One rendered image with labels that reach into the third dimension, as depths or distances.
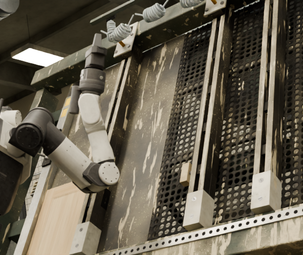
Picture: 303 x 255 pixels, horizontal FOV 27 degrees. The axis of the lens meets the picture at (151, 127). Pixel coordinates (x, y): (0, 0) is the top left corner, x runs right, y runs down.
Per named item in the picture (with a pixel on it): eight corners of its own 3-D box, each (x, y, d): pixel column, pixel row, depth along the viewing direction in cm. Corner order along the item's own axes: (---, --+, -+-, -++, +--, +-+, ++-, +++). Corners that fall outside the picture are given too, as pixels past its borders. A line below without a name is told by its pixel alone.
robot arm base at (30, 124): (53, 144, 198) (29, 117, 195) (24, 167, 202) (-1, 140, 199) (64, 126, 211) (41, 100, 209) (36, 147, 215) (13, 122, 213)
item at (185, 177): (184, 187, 219) (179, 182, 217) (186, 168, 224) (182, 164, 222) (191, 184, 217) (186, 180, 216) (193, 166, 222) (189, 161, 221)
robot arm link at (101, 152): (112, 128, 217) (127, 182, 213) (97, 137, 225) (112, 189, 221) (86, 131, 210) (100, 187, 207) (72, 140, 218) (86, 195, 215)
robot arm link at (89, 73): (88, 43, 216) (84, 77, 214) (115, 49, 220) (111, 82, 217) (79, 52, 228) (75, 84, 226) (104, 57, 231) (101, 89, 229)
